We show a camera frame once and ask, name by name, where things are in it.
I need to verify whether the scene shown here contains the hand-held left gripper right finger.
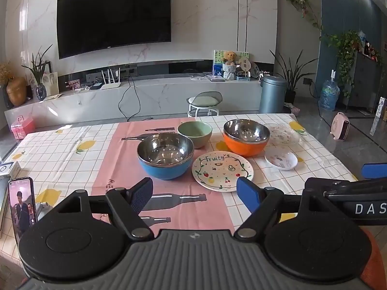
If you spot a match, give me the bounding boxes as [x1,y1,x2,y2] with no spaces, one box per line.
[234,176,328,239]

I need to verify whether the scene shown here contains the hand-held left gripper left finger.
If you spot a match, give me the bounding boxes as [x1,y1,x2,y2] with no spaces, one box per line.
[56,177,155,241]

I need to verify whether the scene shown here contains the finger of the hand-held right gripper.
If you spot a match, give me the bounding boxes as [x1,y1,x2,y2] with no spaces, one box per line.
[361,163,387,180]

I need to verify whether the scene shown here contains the blue steel bowl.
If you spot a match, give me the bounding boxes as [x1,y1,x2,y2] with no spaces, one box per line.
[137,133,194,181]

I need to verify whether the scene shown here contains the white fruit-print plate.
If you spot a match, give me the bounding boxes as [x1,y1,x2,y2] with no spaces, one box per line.
[192,150,254,191]

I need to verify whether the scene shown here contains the orange steel bowl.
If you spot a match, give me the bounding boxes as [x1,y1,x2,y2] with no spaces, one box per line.
[223,119,270,158]

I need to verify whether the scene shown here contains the small white plate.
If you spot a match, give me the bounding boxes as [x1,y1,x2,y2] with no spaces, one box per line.
[264,152,298,170]

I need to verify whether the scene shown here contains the clear glass plate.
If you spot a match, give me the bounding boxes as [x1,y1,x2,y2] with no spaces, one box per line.
[264,123,300,146]

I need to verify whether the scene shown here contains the green ceramic bowl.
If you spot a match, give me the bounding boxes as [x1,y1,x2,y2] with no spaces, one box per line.
[177,121,213,149]

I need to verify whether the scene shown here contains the orange cloth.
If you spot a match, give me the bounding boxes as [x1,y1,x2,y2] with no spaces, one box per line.
[360,226,387,285]

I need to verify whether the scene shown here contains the tall white product box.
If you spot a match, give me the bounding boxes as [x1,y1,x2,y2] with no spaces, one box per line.
[370,97,387,135]

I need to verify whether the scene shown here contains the pink heater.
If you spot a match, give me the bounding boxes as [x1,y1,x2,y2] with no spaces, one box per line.
[331,112,350,141]

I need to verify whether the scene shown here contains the checked pink tablecloth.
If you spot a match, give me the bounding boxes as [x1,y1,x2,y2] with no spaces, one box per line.
[0,113,359,266]

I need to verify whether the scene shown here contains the blue water bottle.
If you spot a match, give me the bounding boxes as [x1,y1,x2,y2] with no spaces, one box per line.
[319,79,341,111]

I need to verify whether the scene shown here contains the dark grey cabinet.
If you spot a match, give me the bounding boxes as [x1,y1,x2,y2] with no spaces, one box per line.
[345,51,387,115]

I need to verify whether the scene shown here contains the white stool with green seat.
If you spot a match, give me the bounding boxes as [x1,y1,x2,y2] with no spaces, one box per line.
[186,92,223,118]

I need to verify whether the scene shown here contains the grey trash can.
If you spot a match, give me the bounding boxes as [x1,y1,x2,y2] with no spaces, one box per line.
[259,75,288,114]

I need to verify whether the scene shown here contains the white marble television console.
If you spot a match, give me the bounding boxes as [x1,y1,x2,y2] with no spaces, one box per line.
[4,77,263,133]

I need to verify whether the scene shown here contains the white router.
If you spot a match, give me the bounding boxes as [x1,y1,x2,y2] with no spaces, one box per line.
[100,68,122,90]

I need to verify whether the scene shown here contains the smartphone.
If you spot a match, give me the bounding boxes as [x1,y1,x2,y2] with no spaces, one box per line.
[7,177,38,243]

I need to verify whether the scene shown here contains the long-leaf potted plant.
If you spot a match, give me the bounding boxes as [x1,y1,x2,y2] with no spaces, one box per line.
[270,49,316,103]

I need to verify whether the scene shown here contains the pothos plant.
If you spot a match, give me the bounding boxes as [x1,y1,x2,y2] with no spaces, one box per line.
[328,30,371,97]

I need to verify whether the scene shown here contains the round paper fan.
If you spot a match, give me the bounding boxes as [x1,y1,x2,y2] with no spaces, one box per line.
[237,57,251,77]

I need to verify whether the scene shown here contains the painted canvas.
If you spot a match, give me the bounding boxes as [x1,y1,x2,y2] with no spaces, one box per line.
[213,50,250,77]

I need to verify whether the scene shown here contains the teddy bear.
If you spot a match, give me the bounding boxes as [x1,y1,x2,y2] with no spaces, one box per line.
[222,51,238,66]

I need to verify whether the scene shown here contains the white box with blue print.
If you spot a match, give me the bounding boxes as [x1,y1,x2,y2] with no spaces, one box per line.
[0,161,22,185]

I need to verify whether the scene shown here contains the pink carry case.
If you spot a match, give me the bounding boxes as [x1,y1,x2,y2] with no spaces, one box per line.
[10,116,35,140]

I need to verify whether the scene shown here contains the framed drawing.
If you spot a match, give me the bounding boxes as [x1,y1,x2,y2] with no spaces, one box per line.
[42,72,59,95]

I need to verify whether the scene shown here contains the plant in blue vase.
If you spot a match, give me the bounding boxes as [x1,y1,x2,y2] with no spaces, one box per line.
[21,45,53,100]

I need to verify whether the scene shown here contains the brown round vase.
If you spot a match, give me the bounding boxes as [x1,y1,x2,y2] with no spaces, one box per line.
[6,77,28,107]

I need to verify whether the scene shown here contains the hanging vine plant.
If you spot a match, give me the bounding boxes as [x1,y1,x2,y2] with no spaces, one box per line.
[284,0,324,40]

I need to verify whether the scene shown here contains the black television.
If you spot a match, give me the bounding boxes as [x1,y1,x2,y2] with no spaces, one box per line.
[56,0,172,60]

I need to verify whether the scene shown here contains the dried flowers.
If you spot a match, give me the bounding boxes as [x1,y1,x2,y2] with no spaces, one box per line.
[0,62,14,86]

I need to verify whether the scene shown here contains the black cable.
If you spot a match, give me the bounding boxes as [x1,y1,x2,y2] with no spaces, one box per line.
[118,77,155,123]

